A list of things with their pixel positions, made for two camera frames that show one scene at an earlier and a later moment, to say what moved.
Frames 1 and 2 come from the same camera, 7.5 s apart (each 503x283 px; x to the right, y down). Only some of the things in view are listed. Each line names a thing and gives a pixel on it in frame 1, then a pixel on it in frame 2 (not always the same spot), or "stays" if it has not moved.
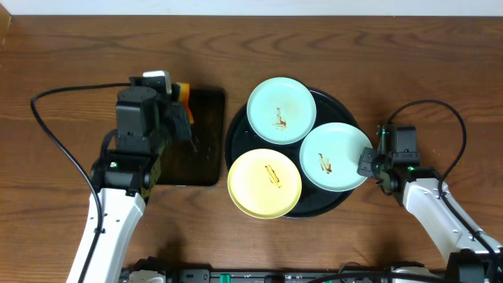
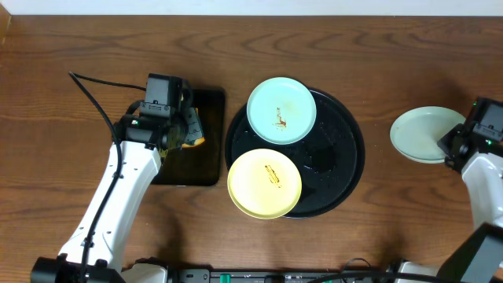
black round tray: (313, 200) stays
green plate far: (281, 110) stays
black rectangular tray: (198, 161) stays
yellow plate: (264, 184) stays
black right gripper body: (383, 163) → (447, 142)
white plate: (329, 156) → (416, 132)
